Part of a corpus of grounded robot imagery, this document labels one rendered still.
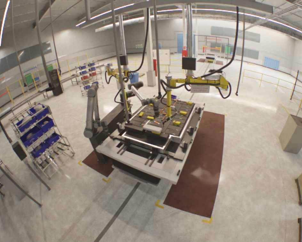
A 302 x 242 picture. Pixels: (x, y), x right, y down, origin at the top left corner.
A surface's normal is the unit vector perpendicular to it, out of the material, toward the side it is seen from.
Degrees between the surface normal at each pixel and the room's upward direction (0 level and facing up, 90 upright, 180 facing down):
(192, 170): 0
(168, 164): 0
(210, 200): 0
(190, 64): 90
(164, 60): 90
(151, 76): 90
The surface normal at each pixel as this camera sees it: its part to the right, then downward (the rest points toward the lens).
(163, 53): -0.35, 0.54
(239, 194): -0.07, -0.83
